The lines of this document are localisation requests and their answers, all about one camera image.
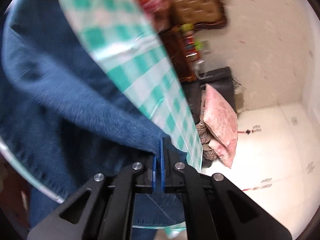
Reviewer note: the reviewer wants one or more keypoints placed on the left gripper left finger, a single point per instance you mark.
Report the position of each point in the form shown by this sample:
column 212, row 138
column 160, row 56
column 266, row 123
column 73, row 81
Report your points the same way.
column 102, row 208

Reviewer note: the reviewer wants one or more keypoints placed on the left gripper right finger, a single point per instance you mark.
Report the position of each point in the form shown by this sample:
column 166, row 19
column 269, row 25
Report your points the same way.
column 214, row 208

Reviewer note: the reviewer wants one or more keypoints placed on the blue denim jeans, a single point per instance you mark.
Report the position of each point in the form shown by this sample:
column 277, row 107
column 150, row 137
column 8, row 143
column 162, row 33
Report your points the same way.
column 62, row 117

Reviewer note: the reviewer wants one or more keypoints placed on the plaid brown blanket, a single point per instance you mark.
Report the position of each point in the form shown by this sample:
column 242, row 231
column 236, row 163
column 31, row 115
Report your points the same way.
column 205, row 139

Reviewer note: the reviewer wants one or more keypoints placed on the large pink pillow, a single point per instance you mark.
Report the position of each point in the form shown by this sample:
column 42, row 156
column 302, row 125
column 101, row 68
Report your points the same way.
column 222, row 122

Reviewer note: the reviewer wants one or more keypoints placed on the red chinese knot ornament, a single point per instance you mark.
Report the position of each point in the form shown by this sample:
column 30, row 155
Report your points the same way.
column 254, row 129

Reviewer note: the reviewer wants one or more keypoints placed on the dark wooden nightstand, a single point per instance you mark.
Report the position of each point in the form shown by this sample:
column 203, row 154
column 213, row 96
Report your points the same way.
column 180, row 46

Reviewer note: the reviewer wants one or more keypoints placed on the green white checkered cloth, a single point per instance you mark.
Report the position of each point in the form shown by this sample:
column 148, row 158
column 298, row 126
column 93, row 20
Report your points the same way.
column 122, row 42

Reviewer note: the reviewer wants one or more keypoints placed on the tufted brown bed headboard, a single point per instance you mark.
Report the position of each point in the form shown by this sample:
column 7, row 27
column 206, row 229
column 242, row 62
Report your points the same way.
column 202, row 14

